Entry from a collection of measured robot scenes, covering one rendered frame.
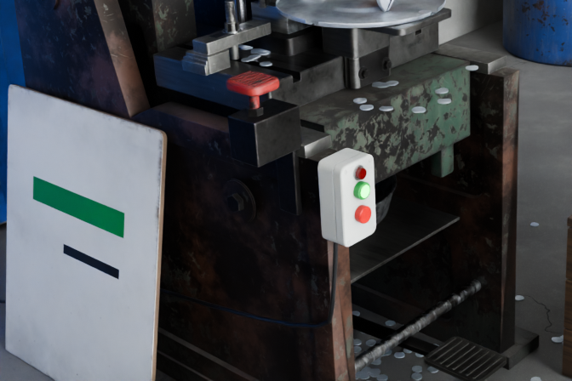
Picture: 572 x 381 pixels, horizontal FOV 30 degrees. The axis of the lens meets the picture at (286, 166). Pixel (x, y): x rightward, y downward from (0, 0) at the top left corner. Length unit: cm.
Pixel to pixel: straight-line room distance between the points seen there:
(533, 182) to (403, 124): 123
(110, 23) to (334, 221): 61
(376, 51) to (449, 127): 22
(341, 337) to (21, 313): 84
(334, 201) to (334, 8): 37
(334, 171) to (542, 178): 154
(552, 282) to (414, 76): 81
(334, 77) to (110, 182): 49
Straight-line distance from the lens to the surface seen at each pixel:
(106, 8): 198
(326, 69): 181
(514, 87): 201
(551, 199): 295
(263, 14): 191
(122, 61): 198
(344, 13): 179
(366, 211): 163
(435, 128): 193
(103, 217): 207
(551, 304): 247
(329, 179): 160
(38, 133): 221
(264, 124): 157
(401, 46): 196
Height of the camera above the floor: 126
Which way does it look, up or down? 23 degrees down
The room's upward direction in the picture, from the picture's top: 4 degrees counter-clockwise
